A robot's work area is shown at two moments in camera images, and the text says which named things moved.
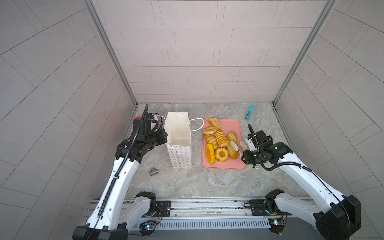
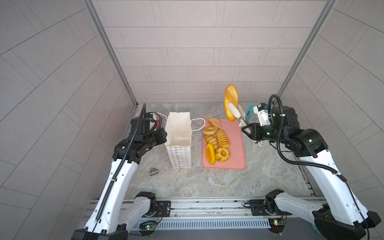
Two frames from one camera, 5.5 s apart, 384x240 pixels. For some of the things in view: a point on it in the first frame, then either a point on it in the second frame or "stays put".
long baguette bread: (232, 153) -> (231, 96)
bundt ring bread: (221, 154) stays put
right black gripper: (245, 158) -> (253, 131)
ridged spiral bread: (221, 138) stays put
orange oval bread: (210, 153) stays put
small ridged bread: (211, 139) stays put
